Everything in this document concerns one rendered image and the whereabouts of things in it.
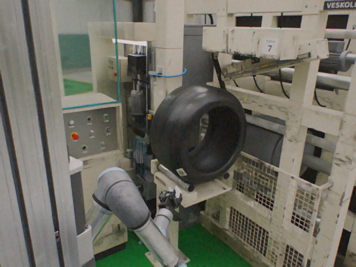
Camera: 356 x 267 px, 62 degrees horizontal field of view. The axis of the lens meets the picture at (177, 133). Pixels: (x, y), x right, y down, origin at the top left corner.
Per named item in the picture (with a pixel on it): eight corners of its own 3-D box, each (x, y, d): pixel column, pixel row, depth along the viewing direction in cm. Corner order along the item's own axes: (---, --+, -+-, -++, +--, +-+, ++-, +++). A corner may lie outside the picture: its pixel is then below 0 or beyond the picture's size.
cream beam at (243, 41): (201, 51, 192) (202, 26, 187) (229, 50, 205) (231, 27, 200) (279, 61, 145) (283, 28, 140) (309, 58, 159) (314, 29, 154)
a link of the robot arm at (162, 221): (148, 247, 125) (143, 232, 121) (156, 228, 134) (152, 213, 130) (165, 248, 122) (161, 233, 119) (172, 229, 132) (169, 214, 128)
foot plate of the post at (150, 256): (144, 254, 247) (144, 250, 245) (171, 242, 261) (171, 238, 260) (161, 275, 226) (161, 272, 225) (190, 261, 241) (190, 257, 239)
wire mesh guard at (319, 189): (204, 215, 249) (208, 137, 225) (205, 214, 250) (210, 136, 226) (299, 290, 180) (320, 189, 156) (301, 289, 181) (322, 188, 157)
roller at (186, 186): (163, 162, 200) (162, 168, 202) (157, 163, 198) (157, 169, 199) (195, 184, 174) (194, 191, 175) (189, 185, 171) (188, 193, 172)
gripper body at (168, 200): (175, 187, 142) (168, 204, 131) (181, 202, 145) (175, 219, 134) (161, 189, 145) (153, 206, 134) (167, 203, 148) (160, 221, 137)
